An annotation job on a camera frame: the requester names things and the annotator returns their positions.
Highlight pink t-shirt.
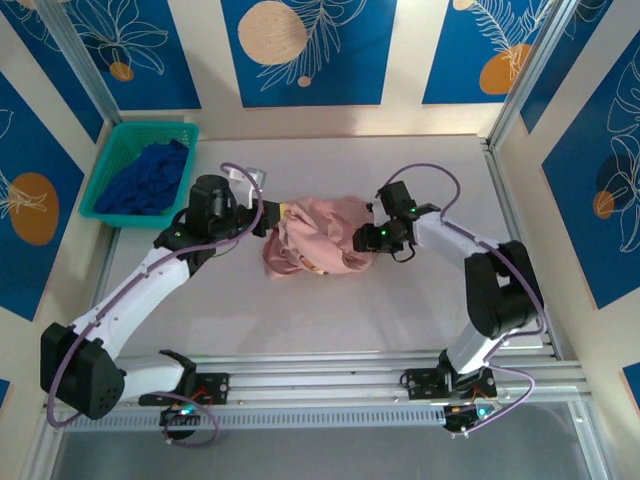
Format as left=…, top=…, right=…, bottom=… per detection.
left=262, top=195, right=376, bottom=282

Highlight blue cloth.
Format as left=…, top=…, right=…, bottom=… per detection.
left=93, top=138, right=191, bottom=219

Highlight teal plastic basket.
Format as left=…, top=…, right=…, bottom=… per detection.
left=78, top=121, right=201, bottom=231

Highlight blue poster white flower drawing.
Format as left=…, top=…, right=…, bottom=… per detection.
left=541, top=43, right=640, bottom=310
left=57, top=0, right=202, bottom=112

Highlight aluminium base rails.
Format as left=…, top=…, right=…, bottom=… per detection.
left=42, top=352, right=594, bottom=416

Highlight blue poster beige circle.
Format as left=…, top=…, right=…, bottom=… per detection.
left=221, top=0, right=399, bottom=109

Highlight blue poster orange circle fern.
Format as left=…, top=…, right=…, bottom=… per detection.
left=422, top=0, right=566, bottom=106

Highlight blue poster white line drawing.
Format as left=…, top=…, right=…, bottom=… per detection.
left=519, top=0, right=617, bottom=135
left=0, top=0, right=105, bottom=145

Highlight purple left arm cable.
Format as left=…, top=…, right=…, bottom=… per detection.
left=45, top=162, right=266, bottom=447

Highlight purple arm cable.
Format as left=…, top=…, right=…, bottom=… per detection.
left=384, top=163, right=547, bottom=436
left=45, top=162, right=266, bottom=447

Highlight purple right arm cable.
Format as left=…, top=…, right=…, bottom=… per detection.
left=384, top=163, right=547, bottom=436

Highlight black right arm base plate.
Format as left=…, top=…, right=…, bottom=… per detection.
left=401, top=367, right=499, bottom=401

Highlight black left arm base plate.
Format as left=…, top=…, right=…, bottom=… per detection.
left=138, top=372, right=231, bottom=407

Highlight grey slotted cable duct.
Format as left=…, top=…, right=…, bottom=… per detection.
left=62, top=405, right=449, bottom=432

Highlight aluminium corner post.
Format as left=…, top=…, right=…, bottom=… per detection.
left=37, top=0, right=124, bottom=126
left=487, top=0, right=586, bottom=151

